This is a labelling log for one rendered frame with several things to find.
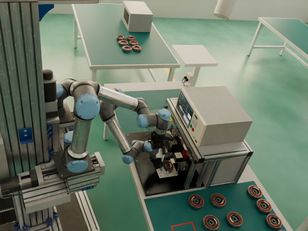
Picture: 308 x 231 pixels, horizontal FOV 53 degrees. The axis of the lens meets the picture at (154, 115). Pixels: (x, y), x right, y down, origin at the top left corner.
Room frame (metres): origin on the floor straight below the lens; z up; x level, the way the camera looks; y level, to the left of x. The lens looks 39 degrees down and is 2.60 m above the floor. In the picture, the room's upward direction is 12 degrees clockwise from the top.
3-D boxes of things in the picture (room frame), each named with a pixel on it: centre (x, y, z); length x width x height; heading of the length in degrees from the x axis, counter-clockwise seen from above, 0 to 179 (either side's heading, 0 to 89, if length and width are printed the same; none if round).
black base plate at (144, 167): (1.77, -0.14, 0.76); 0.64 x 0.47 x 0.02; 25
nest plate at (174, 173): (1.66, -0.18, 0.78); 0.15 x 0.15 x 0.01; 25
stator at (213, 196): (1.47, -0.59, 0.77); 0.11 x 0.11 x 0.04
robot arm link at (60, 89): (1.74, 0.72, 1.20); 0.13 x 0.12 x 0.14; 159
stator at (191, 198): (1.41, -0.43, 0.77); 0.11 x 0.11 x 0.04
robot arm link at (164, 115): (1.42, -0.06, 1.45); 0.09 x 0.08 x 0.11; 116
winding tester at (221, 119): (1.89, -0.42, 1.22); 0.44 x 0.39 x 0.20; 25
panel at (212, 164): (1.87, -0.36, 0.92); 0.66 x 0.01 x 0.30; 25
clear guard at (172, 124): (1.90, -0.07, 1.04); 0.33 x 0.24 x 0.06; 115
